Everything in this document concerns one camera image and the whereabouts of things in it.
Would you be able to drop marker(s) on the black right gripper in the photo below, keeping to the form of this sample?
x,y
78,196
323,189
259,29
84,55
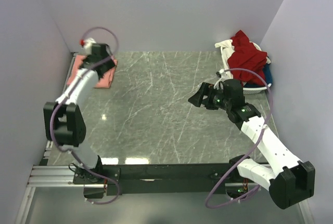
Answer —
x,y
206,89

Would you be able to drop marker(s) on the white laundry basket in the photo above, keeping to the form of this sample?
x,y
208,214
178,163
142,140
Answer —
x,y
248,91

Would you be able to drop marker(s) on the blue t-shirt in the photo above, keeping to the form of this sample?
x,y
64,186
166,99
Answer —
x,y
268,74

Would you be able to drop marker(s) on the white t-shirt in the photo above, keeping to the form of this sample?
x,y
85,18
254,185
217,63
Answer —
x,y
227,49

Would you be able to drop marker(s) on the salmon pink t-shirt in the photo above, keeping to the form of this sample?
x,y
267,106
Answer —
x,y
104,82

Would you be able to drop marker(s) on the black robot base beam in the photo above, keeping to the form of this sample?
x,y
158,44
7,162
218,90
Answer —
x,y
152,178

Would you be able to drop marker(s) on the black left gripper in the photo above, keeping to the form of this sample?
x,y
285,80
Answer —
x,y
110,63

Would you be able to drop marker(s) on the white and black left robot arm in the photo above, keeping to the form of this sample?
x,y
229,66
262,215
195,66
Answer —
x,y
64,123

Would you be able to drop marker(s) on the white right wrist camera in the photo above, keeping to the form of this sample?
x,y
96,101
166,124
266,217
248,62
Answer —
x,y
221,74

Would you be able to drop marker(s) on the aluminium rail frame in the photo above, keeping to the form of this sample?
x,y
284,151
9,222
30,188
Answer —
x,y
145,118

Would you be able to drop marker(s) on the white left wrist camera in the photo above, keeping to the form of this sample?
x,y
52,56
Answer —
x,y
86,44

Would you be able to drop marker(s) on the red t-shirt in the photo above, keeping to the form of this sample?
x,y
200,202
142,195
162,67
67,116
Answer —
x,y
246,56

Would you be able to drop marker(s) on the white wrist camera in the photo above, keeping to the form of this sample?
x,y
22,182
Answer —
x,y
86,44
221,74

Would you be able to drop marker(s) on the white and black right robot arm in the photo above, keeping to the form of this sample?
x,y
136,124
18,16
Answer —
x,y
287,179

